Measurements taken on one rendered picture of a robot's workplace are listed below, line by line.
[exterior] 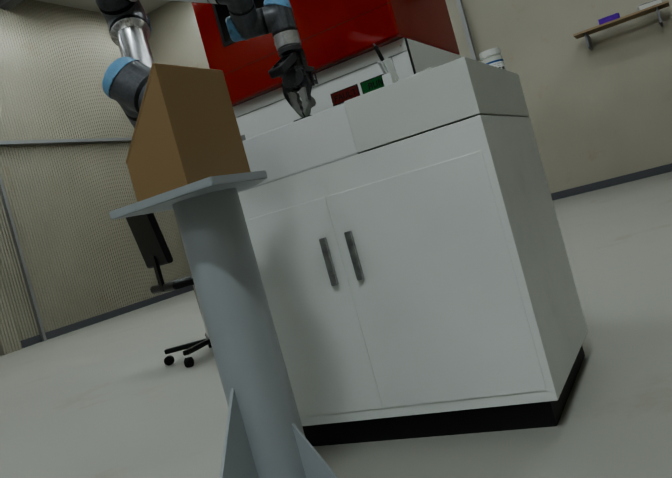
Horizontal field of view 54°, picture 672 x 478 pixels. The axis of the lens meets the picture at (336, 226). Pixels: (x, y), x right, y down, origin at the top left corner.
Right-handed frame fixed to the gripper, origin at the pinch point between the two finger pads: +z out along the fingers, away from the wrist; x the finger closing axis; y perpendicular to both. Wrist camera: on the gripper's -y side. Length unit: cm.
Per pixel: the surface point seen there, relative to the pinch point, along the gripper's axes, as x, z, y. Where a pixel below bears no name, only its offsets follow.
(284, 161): 8.1, 11.3, -4.0
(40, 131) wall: 867, -256, 641
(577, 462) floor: -55, 97, -22
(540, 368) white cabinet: -48, 81, -4
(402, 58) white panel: -13, -18, 58
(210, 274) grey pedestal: 10, 36, -47
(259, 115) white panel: 52, -17, 58
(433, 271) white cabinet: -27, 51, -4
